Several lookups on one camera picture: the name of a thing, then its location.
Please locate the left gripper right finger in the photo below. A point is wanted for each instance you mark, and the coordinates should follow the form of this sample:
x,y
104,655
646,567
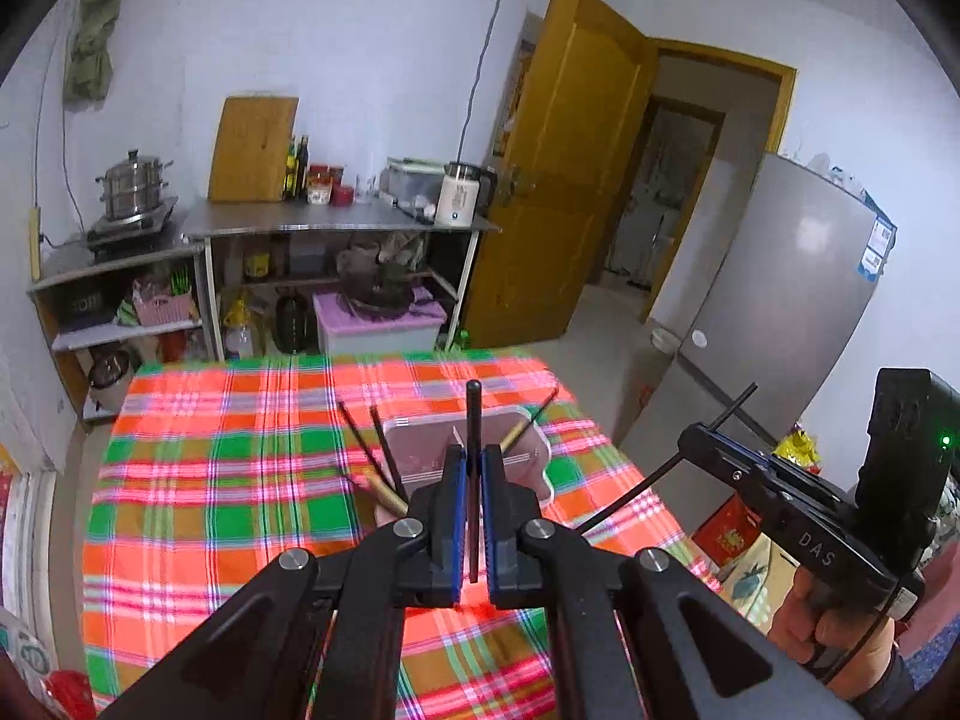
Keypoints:
x,y
633,636

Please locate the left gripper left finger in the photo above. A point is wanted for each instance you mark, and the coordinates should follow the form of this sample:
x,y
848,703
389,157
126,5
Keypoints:
x,y
317,637

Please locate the black chopstick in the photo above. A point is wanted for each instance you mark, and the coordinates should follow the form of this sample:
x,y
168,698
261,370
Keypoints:
x,y
474,455
662,470
540,410
363,445
388,455

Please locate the wooden chopstick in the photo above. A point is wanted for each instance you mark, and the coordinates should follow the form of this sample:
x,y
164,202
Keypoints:
x,y
513,436
386,497

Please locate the silver metal chopstick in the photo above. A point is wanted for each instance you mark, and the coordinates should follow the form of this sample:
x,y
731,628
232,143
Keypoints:
x,y
459,440

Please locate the person right hand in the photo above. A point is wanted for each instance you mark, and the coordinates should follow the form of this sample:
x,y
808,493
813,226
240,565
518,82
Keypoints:
x,y
797,629

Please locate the yellow plastic bag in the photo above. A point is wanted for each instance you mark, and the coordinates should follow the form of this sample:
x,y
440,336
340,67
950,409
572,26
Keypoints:
x,y
800,448

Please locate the plaid tablecloth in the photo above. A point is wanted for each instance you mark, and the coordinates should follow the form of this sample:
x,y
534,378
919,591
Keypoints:
x,y
213,469

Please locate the pink utensil basket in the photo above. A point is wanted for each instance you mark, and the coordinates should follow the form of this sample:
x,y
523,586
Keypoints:
x,y
419,446

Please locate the silver refrigerator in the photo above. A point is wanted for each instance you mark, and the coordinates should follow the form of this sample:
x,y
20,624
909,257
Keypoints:
x,y
800,272

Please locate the purple lid storage box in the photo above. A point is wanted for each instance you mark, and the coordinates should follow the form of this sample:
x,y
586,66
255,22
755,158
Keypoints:
x,y
342,331

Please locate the black wok pan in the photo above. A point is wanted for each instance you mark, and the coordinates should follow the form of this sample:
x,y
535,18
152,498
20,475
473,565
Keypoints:
x,y
369,299

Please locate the pink small basket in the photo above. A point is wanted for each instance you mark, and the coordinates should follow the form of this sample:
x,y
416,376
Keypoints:
x,y
164,308

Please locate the wooden low shelf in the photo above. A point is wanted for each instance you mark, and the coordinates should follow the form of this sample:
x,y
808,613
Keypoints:
x,y
76,298

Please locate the induction cooker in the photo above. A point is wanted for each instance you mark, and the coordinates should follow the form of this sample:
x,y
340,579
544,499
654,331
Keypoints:
x,y
106,232

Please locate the red lid jar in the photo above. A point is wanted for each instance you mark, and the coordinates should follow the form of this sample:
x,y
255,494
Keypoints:
x,y
318,185

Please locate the white electric kettle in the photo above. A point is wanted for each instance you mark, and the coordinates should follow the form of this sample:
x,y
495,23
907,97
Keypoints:
x,y
464,188

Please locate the dark sauce bottle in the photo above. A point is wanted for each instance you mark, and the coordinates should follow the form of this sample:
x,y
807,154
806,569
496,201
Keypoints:
x,y
302,167

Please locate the wooden cutting board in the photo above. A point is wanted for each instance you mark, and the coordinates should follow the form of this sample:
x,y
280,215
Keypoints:
x,y
249,158

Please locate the steel steamer pot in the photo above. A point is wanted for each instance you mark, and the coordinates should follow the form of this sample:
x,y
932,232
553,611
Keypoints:
x,y
134,187

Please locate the wooden door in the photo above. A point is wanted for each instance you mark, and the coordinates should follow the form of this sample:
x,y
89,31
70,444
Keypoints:
x,y
577,121

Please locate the green hanging cloth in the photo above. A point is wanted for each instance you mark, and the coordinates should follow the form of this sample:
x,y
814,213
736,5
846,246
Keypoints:
x,y
89,69

